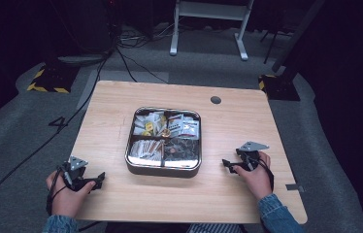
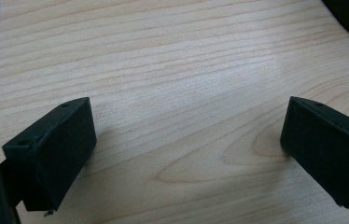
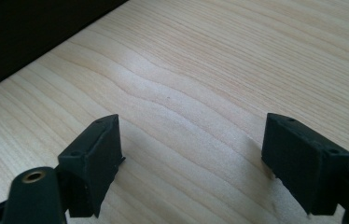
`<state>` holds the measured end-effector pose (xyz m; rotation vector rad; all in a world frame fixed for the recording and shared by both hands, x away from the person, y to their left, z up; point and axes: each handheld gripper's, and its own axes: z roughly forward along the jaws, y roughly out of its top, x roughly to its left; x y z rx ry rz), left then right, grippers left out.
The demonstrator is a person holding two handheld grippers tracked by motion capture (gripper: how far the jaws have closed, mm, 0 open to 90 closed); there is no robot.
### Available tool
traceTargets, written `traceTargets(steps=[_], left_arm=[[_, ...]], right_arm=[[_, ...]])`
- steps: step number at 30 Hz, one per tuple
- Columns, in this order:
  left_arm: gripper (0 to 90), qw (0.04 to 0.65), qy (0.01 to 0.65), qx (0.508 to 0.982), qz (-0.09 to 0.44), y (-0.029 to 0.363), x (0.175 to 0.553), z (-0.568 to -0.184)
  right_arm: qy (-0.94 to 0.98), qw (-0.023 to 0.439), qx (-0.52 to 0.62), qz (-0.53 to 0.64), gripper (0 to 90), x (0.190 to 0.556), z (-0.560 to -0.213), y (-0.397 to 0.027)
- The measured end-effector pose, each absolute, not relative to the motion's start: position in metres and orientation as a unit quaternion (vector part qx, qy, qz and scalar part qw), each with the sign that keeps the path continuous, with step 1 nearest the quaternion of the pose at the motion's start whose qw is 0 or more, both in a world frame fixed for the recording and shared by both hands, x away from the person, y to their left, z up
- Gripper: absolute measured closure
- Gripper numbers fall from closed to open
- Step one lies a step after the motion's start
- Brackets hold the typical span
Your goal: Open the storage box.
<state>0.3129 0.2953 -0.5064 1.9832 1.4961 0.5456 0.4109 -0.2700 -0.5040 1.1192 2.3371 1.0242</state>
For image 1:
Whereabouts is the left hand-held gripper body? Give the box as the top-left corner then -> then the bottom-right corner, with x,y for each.
60,155 -> 96,192

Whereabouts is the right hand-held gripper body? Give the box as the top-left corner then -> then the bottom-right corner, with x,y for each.
235,141 -> 271,173

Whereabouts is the square divided metal tin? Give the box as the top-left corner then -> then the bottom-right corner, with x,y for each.
124,106 -> 203,179

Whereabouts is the person's right hand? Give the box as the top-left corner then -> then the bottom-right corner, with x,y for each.
234,150 -> 275,201

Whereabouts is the person's left hand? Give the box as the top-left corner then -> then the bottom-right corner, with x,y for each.
46,170 -> 96,218

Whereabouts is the pile of black packets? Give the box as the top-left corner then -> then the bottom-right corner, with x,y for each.
163,138 -> 201,162

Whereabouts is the pile of white brown packets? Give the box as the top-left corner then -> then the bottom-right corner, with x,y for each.
128,139 -> 165,162

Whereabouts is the grey tape strip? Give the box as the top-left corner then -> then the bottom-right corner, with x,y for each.
284,183 -> 306,193

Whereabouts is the pile of white red-label packets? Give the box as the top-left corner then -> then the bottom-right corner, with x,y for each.
166,113 -> 201,141

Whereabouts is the person's striped clothing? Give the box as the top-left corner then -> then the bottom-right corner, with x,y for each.
186,222 -> 244,233

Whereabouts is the pile of white yellow packets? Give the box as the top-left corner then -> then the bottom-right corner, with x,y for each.
133,111 -> 168,138

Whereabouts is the black yellow striped stand base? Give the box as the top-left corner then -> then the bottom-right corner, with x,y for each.
26,65 -> 81,95
257,74 -> 302,102

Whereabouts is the black slanted stand pole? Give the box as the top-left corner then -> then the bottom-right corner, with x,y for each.
271,0 -> 327,74

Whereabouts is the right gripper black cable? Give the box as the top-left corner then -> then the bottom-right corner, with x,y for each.
255,156 -> 276,192

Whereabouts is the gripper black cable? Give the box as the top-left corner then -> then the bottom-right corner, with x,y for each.
255,156 -> 276,192
46,166 -> 71,216

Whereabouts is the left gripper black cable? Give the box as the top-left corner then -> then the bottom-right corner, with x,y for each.
46,166 -> 71,216

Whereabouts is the long thick black floor cable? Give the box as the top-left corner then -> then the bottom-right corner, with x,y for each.
0,48 -> 115,217

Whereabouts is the bundle of floor cables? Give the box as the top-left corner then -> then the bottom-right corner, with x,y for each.
116,21 -> 179,50

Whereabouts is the white metal stand frame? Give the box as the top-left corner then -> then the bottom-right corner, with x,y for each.
168,0 -> 256,62

